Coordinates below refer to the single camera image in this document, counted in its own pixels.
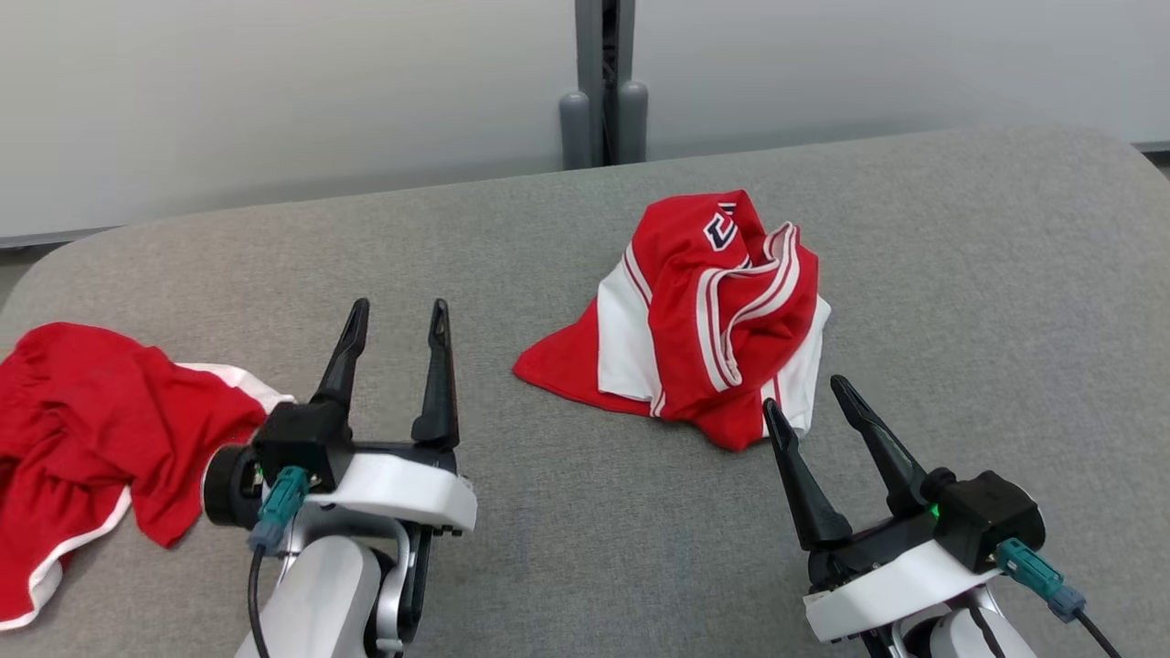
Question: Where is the red shorts white trim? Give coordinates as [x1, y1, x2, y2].
[0, 322, 295, 633]

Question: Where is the black cable teal plug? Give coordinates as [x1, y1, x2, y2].
[994, 537, 1123, 658]
[245, 466, 312, 658]

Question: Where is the black left cable teal plug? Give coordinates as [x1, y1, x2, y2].
[245, 466, 312, 658]

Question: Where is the black right cable teal plug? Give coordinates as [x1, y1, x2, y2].
[994, 537, 1123, 658]

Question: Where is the grey partition post with feet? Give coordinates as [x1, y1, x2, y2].
[558, 0, 650, 172]

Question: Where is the red white basketball jersey top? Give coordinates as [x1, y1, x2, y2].
[512, 189, 833, 453]

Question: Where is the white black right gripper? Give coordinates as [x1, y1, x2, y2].
[763, 375, 1004, 643]

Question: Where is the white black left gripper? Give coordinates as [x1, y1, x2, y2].
[310, 298, 478, 536]

